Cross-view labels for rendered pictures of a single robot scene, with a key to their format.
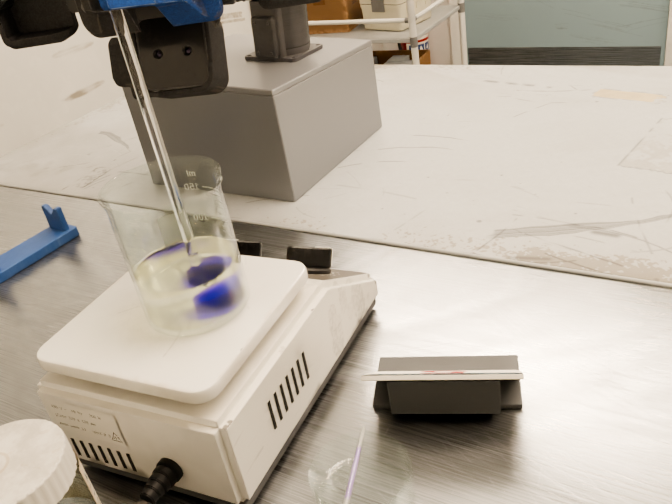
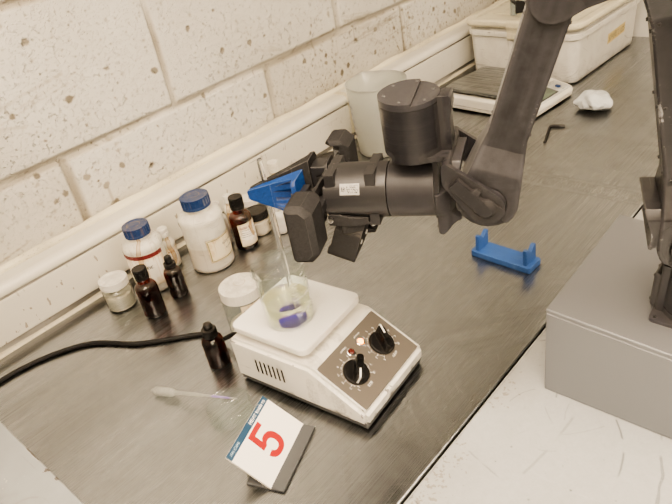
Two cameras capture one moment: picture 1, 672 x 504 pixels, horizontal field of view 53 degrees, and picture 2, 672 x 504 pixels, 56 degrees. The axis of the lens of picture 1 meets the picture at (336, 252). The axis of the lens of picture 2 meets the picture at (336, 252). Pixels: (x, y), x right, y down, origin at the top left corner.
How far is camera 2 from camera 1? 0.77 m
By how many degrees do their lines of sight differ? 83
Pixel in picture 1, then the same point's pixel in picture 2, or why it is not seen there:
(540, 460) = (213, 483)
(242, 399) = (244, 345)
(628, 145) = not seen: outside the picture
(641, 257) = not seen: outside the picture
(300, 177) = (558, 381)
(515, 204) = not seen: outside the picture
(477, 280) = (373, 491)
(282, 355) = (266, 356)
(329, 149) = (613, 399)
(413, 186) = (551, 475)
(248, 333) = (258, 334)
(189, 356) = (255, 318)
